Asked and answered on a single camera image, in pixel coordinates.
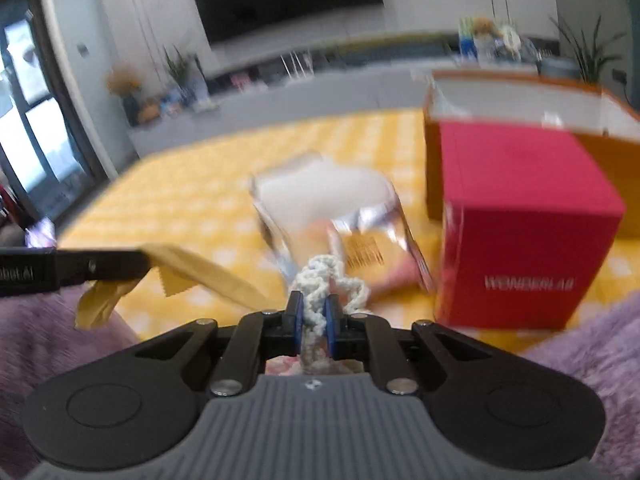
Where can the white router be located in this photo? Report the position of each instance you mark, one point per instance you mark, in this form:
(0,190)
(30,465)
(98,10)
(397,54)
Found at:
(298,65)

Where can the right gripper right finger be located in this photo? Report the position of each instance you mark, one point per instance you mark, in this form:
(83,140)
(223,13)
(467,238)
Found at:
(337,335)

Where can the purple fluffy blanket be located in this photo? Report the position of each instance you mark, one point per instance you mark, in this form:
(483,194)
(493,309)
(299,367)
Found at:
(39,340)

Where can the white pink crochet item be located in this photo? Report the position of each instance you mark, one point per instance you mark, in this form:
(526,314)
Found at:
(322,277)

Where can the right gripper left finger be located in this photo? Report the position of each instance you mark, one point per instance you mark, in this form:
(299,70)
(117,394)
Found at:
(293,324)

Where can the silver foil pouch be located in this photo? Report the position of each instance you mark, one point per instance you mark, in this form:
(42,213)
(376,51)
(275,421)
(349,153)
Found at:
(374,243)

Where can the teddy bear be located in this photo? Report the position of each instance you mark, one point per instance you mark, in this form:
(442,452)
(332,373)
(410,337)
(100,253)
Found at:
(484,27)

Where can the yellow cloth bag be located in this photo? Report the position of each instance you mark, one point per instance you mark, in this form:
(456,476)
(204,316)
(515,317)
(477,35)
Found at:
(179,270)

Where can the tall leaf plant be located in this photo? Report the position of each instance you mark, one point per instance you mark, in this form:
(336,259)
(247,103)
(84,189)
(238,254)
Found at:
(590,54)

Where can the orange cardboard box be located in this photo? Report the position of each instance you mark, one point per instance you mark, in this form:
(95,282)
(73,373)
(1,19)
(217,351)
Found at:
(606,127)

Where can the white tv console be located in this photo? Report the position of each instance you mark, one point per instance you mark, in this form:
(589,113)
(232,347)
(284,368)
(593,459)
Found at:
(338,91)

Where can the red Wonderlab box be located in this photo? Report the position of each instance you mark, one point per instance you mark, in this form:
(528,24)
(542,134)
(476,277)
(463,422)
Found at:
(528,218)

